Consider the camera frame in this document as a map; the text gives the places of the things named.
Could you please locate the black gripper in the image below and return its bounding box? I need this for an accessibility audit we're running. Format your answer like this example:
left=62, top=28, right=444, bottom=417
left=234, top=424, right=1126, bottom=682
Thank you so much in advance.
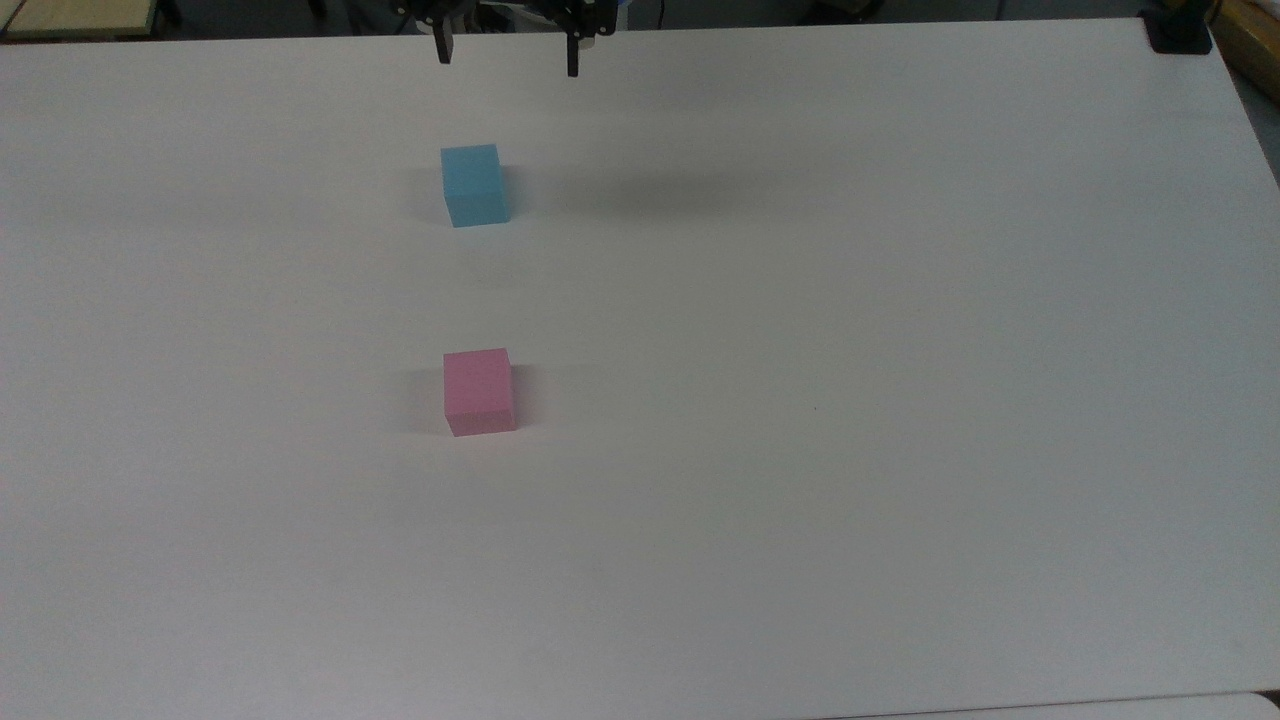
left=390, top=0, right=626, bottom=79

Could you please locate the blue cube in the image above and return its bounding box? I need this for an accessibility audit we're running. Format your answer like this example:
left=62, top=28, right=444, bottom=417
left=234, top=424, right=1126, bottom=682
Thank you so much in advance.
left=440, top=143, right=512, bottom=229

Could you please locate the pink cube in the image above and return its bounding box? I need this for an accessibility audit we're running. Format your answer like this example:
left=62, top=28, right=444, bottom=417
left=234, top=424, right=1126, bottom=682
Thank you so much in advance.
left=443, top=347, right=519, bottom=438

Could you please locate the yellow table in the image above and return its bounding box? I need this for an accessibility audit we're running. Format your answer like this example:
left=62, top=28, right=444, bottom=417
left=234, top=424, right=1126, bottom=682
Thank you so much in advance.
left=0, top=0, right=161, bottom=42

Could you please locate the wooden board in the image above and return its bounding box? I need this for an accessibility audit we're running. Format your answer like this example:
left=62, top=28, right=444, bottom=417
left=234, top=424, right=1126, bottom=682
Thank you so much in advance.
left=1210, top=0, right=1280, bottom=101

